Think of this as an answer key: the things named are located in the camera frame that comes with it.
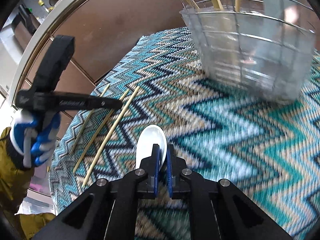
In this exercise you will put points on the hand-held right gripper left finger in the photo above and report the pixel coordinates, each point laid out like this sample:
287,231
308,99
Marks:
157,170

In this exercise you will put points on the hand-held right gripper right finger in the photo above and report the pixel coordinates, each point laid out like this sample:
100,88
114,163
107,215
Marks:
170,170

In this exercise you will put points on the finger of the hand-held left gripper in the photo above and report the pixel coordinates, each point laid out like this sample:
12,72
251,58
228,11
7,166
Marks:
105,103

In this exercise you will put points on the white ceramic spoon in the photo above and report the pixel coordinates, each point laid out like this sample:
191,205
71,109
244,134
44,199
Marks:
150,135

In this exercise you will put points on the person's left forearm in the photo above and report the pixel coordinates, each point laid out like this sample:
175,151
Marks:
10,180

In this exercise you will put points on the person's left hand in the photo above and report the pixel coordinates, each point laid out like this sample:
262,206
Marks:
22,130

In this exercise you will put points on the zigzag patterned tablecloth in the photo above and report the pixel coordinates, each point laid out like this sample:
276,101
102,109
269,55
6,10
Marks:
225,130

